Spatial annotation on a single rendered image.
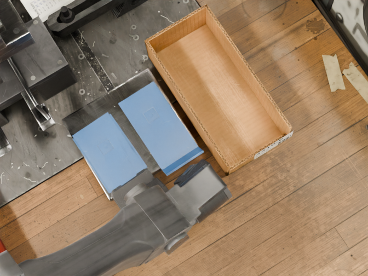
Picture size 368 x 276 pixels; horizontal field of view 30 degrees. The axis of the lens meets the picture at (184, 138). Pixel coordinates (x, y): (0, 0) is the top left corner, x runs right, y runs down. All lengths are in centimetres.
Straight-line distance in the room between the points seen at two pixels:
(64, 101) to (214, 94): 26
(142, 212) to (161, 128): 34
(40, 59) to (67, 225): 27
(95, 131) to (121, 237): 39
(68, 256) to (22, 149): 47
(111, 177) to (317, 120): 35
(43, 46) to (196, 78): 26
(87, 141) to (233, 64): 28
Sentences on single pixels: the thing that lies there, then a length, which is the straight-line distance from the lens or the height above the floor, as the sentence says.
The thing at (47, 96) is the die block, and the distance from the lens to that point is 118.
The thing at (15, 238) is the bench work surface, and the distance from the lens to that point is 116.
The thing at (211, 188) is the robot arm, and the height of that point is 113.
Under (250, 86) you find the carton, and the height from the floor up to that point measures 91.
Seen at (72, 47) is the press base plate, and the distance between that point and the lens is 122.
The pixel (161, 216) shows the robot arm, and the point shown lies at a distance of 82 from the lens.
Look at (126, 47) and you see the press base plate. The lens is 121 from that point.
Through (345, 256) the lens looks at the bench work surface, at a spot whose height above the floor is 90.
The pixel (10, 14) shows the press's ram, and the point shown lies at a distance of 100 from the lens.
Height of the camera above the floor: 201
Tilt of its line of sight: 75 degrees down
